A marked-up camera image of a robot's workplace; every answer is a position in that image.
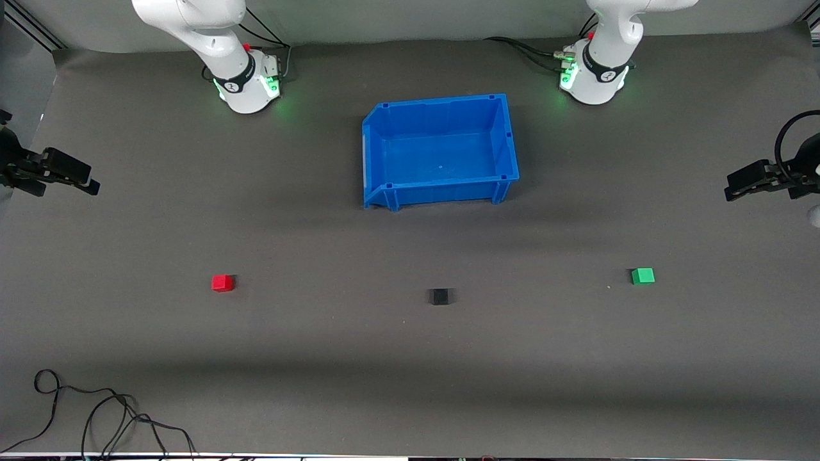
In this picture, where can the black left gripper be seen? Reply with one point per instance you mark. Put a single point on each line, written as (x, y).
(796, 170)

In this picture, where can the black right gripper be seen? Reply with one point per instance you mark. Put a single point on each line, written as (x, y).
(11, 163)

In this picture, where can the small green cube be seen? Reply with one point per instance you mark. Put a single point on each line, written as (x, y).
(642, 276)

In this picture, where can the small red cube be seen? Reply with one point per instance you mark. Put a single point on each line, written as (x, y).
(222, 283)

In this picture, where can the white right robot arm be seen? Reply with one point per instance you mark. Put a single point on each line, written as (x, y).
(224, 57)

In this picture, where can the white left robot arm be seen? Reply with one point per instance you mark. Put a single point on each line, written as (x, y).
(605, 64)

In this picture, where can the small black cube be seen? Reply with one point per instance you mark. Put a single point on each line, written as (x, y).
(439, 296)

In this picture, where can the blue plastic storage bin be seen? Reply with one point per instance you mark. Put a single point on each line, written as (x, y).
(442, 153)

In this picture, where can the dark grey table mat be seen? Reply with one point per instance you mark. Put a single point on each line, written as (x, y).
(410, 384)

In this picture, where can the small black edge bracket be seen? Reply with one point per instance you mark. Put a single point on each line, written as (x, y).
(5, 117)

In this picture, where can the dark aluminium frame bar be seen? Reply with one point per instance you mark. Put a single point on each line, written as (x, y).
(812, 24)
(32, 24)

